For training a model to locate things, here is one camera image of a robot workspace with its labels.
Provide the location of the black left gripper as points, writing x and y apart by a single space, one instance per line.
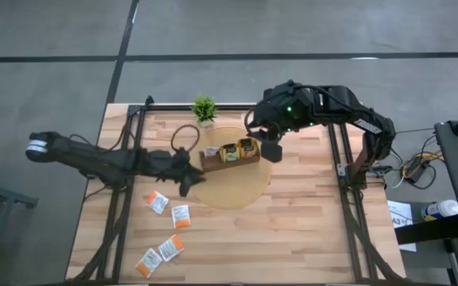
173 167

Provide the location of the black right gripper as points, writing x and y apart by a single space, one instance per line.
284 107

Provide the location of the white orange tea bag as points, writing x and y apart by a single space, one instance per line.
157 202
171 248
148 262
181 216
211 151

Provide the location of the brown wooden tea box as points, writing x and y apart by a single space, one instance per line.
229 165

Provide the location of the green foil tea bag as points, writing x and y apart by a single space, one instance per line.
230 153

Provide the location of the red peach tea bag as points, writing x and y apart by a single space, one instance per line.
248 148

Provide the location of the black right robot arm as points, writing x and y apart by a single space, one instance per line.
356 115

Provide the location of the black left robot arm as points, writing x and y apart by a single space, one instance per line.
94 159

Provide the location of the small green potted plant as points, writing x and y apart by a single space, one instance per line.
203 108

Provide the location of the black power supply box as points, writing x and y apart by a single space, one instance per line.
416 170

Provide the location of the white paper sheet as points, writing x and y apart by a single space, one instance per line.
406 208

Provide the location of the white plastic bottle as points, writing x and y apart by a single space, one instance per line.
439 209

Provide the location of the grey metal stand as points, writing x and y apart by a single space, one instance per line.
2 198

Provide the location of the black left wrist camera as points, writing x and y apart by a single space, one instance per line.
185 188

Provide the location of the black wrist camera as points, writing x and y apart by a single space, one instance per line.
272 151
185 188

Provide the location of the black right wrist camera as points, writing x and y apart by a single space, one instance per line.
272 151

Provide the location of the black metal table frame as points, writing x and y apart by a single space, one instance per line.
165 107

